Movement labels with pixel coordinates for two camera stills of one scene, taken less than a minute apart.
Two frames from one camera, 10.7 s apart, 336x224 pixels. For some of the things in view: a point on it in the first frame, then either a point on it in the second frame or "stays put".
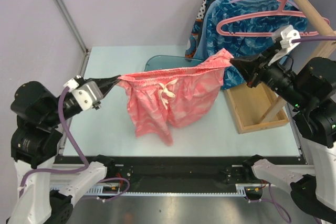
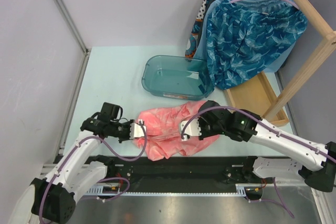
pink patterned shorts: (184, 98) to (164, 138)
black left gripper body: (99, 85) to (123, 130)
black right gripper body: (262, 68) to (207, 130)
